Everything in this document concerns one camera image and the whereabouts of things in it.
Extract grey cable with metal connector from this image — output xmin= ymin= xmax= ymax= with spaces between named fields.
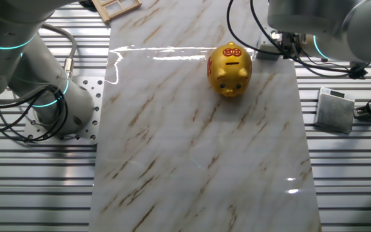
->
xmin=39 ymin=24 xmax=78 ymax=80

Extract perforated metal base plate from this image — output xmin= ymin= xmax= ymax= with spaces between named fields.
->
xmin=23 ymin=76 xmax=105 ymax=146

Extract grey green push button box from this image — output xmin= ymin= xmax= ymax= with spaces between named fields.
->
xmin=255 ymin=28 xmax=283 ymax=61

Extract silver digital scale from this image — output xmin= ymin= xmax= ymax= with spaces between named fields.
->
xmin=313 ymin=86 xmax=356 ymax=135

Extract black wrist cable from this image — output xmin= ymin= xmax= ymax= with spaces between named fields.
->
xmin=226 ymin=0 xmax=366 ymax=78

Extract white marble pattern board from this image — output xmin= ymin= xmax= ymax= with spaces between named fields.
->
xmin=88 ymin=0 xmax=322 ymax=232

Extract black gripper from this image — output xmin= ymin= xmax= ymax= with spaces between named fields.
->
xmin=278 ymin=32 xmax=305 ymax=61

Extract wooden window frame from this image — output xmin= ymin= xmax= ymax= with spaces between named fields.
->
xmin=91 ymin=0 xmax=142 ymax=23

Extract black base cable bundle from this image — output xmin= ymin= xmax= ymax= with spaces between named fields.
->
xmin=0 ymin=84 xmax=70 ymax=142

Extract golden piggy bank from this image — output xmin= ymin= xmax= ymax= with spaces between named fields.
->
xmin=206 ymin=41 xmax=253 ymax=99

